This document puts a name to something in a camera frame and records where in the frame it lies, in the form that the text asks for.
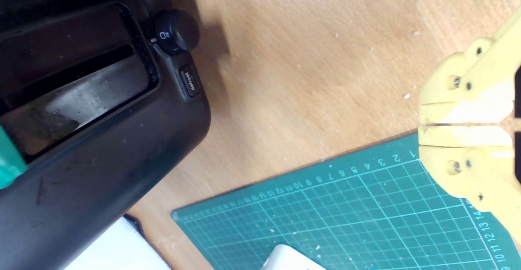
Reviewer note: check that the black two-slot toaster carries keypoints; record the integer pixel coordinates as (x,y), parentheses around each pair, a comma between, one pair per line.
(101,200)

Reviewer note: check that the green cutting mat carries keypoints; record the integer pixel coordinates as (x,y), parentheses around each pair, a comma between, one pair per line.
(325,221)

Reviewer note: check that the white block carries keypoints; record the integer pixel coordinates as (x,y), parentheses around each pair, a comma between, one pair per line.
(289,260)

